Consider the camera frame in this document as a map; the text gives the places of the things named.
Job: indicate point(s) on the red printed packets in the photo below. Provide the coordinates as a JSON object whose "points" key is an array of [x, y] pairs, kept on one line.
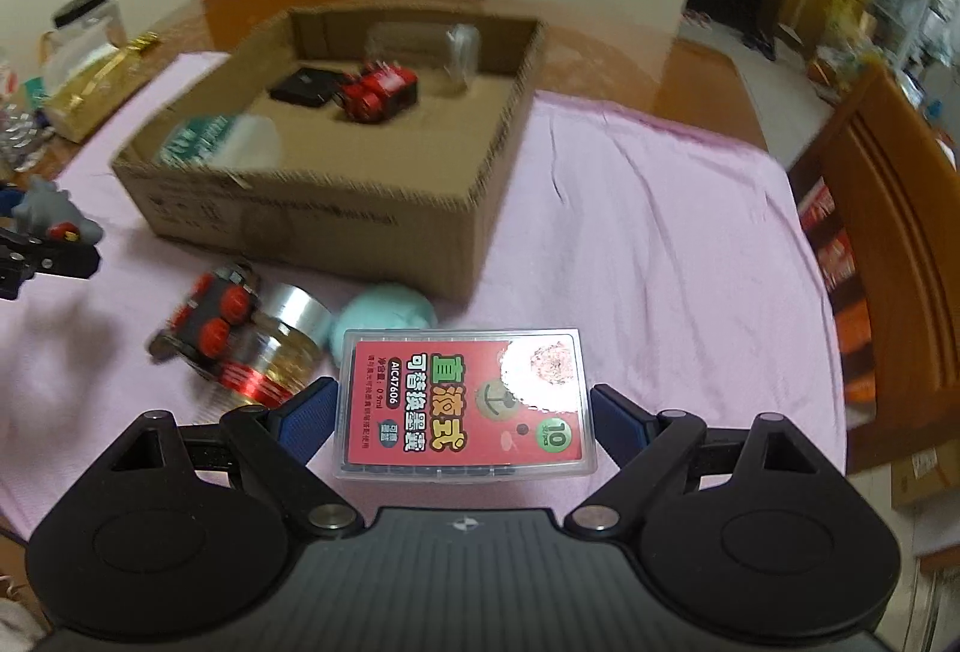
{"points": [[836, 292]]}

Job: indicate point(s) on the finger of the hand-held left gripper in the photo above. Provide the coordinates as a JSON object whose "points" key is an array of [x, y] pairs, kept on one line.
{"points": [[10, 200], [52, 258]]}

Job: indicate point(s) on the gold tissue pack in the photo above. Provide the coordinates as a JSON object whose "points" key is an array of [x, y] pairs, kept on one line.
{"points": [[90, 90]]}

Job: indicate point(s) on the black toy car red wheels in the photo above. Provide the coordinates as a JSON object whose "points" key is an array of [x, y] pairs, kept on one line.
{"points": [[206, 318]]}

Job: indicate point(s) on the capsule jar silver lid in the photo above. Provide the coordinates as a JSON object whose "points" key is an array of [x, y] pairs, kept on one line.
{"points": [[292, 329]]}

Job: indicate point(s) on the black device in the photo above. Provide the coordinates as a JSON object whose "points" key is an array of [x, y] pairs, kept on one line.
{"points": [[304, 86]]}

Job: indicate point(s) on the clear water bottle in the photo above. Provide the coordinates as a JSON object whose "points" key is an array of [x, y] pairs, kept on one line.
{"points": [[22, 135]]}

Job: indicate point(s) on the clear jar black lid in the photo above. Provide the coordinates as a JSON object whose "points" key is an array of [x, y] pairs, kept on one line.
{"points": [[86, 18]]}

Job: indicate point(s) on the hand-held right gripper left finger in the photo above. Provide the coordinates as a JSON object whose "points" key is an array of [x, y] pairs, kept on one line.
{"points": [[307, 412]]}

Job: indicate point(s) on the cardboard carton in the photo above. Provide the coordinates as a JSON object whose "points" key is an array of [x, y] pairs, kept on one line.
{"points": [[926, 479]]}

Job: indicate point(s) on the white bottle green label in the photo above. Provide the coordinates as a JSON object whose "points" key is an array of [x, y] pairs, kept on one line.
{"points": [[217, 142]]}

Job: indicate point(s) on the red toy train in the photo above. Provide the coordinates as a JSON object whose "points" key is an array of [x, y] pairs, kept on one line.
{"points": [[375, 93]]}

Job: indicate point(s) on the clear plastic jar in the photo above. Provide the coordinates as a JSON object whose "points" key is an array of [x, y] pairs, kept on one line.
{"points": [[461, 56]]}

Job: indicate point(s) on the cardboard box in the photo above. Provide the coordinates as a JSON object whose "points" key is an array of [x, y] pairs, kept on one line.
{"points": [[337, 224]]}

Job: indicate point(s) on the wooden cabinet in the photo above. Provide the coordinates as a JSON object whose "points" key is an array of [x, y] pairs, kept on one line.
{"points": [[821, 0]]}

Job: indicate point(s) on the pale teal mouse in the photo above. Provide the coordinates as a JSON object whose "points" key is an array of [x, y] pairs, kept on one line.
{"points": [[386, 314]]}

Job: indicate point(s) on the pink towel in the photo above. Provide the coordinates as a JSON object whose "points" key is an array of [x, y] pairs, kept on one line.
{"points": [[637, 247]]}

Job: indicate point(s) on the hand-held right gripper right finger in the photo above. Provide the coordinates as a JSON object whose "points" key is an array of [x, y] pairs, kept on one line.
{"points": [[619, 419]]}

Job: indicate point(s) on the grey shark toy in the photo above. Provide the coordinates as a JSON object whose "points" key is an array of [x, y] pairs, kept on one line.
{"points": [[52, 209]]}

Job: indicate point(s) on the clear plastic case red label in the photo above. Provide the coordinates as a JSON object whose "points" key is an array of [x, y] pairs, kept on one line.
{"points": [[450, 412]]}

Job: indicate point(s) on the wooden chair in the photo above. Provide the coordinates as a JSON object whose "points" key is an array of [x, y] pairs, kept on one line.
{"points": [[900, 232]]}

